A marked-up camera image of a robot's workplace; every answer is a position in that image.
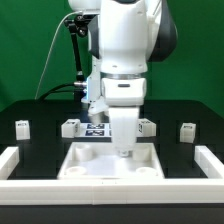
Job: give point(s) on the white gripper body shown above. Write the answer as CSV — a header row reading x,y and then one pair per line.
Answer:
x,y
124,99

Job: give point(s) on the white square table top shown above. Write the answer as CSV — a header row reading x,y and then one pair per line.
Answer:
x,y
92,160

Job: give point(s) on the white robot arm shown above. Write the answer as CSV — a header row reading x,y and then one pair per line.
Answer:
x,y
123,36

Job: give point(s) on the sheet of four fiducial tags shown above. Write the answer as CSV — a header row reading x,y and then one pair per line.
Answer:
x,y
90,130

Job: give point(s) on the white u-shaped fence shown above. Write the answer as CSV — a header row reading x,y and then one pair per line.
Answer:
x,y
76,192

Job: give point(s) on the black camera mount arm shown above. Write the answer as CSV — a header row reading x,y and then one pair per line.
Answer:
x,y
78,27

